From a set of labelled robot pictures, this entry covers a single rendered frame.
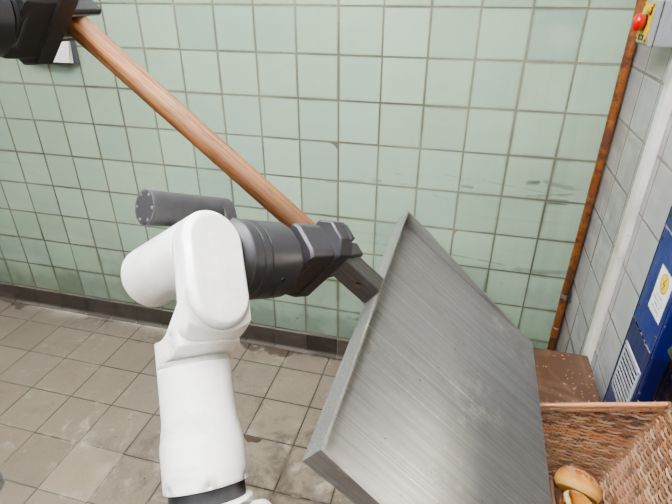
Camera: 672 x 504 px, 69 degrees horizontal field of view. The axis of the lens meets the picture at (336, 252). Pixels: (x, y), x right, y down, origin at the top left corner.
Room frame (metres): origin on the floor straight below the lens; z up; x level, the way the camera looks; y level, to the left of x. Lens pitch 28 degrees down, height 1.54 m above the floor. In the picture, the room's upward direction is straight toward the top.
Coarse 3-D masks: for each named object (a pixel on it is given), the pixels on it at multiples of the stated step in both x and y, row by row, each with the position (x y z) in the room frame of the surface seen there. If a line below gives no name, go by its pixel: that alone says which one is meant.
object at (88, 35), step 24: (72, 24) 0.65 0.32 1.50; (96, 48) 0.64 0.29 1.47; (120, 48) 0.66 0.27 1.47; (120, 72) 0.64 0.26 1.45; (144, 72) 0.64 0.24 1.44; (144, 96) 0.63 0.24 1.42; (168, 96) 0.63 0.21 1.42; (168, 120) 0.62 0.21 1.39; (192, 120) 0.62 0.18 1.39; (216, 144) 0.61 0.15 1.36; (240, 168) 0.60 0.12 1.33; (264, 192) 0.59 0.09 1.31; (288, 216) 0.58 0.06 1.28
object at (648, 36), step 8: (648, 0) 1.35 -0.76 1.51; (656, 0) 1.29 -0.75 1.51; (664, 0) 1.27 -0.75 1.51; (656, 8) 1.27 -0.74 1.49; (664, 8) 1.26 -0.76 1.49; (648, 16) 1.30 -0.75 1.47; (656, 16) 1.27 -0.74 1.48; (664, 16) 1.26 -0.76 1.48; (648, 24) 1.28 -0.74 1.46; (656, 24) 1.27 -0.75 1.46; (664, 24) 1.26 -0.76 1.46; (640, 32) 1.33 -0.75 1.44; (648, 32) 1.27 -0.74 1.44; (656, 32) 1.26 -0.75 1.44; (664, 32) 1.26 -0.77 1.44; (640, 40) 1.31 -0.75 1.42; (648, 40) 1.27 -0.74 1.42; (656, 40) 1.26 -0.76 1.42; (664, 40) 1.26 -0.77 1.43
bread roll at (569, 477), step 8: (560, 472) 0.68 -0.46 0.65; (568, 472) 0.67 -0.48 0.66; (576, 472) 0.67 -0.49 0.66; (584, 472) 0.68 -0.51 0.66; (560, 480) 0.67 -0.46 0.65; (568, 480) 0.66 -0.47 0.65; (576, 480) 0.66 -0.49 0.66; (584, 480) 0.66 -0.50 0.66; (592, 480) 0.66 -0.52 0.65; (560, 488) 0.67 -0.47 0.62; (568, 488) 0.65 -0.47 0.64; (576, 488) 0.65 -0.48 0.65; (584, 488) 0.64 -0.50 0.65; (592, 488) 0.65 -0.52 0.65; (600, 488) 0.66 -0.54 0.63; (592, 496) 0.64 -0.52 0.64; (600, 496) 0.64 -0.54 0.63
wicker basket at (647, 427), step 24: (552, 408) 0.72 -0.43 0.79; (576, 408) 0.71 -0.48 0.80; (600, 408) 0.70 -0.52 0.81; (624, 408) 0.69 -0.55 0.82; (648, 408) 0.68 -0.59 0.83; (552, 432) 0.72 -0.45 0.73; (576, 432) 0.71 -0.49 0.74; (600, 432) 0.70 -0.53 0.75; (624, 432) 0.69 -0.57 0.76; (648, 432) 0.67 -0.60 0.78; (552, 456) 0.72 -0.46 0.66; (576, 456) 0.70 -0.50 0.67; (600, 456) 0.69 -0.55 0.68; (624, 456) 0.68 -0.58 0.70; (648, 456) 0.64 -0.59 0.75; (552, 480) 0.71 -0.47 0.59; (600, 480) 0.69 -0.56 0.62; (624, 480) 0.64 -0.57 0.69; (648, 480) 0.60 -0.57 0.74
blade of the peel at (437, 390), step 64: (384, 256) 0.68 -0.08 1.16; (448, 256) 0.80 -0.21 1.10; (384, 320) 0.55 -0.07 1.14; (448, 320) 0.64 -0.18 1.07; (384, 384) 0.44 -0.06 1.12; (448, 384) 0.51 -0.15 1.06; (512, 384) 0.60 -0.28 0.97; (320, 448) 0.30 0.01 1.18; (384, 448) 0.36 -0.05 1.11; (448, 448) 0.41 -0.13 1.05; (512, 448) 0.47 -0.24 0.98
